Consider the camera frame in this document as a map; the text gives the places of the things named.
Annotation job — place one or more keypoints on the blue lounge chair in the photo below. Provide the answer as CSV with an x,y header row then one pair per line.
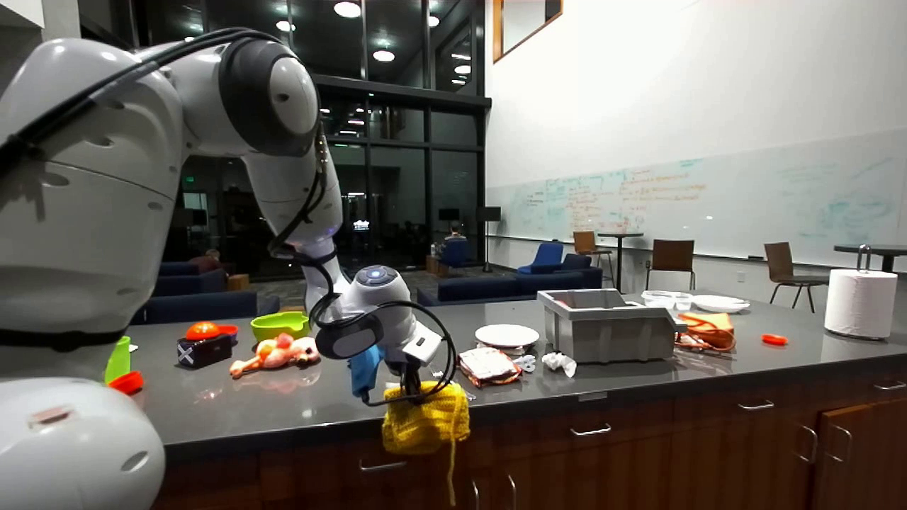
x,y
549,256

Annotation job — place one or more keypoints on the white plate far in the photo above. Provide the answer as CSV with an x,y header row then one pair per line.
x,y
718,305

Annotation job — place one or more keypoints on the round high table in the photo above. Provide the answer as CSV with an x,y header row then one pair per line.
x,y
620,239

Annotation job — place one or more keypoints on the white paper towel roll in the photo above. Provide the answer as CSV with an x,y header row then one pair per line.
x,y
860,305

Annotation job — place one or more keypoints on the wooden counter cabinets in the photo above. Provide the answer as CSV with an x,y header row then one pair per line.
x,y
811,439

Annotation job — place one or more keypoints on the green plastic bowl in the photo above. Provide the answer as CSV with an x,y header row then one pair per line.
x,y
264,328

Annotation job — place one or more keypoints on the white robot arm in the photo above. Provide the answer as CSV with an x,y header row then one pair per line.
x,y
94,147

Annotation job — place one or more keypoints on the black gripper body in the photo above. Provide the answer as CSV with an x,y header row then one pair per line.
x,y
413,382

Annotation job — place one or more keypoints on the dark blue sofa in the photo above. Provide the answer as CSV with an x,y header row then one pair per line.
x,y
471,288

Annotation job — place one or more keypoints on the grey chair right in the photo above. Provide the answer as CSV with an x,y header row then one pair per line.
x,y
784,274

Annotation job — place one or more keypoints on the silver cabinet handle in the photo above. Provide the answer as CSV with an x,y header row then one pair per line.
x,y
590,432

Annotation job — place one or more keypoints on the grey metal bin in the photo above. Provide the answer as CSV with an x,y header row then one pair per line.
x,y
604,328

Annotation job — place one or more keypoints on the pink orange plush toy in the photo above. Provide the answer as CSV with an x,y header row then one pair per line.
x,y
276,354

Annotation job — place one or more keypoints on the yellow knitted cloth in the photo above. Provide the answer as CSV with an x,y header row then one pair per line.
x,y
427,424

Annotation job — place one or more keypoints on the white round plate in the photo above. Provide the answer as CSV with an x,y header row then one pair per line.
x,y
507,337

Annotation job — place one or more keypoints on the small orange object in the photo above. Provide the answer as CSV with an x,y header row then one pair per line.
x,y
770,339

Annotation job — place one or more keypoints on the brown wooden chair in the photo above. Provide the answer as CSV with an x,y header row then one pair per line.
x,y
674,256

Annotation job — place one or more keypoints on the black box white cross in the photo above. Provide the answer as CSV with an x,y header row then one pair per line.
x,y
203,354

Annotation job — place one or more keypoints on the green plastic cup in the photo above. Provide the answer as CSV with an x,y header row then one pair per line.
x,y
117,362

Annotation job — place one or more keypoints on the orange food package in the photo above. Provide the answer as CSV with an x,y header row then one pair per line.
x,y
706,334

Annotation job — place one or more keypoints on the snack packet pile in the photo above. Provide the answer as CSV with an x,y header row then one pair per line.
x,y
491,368

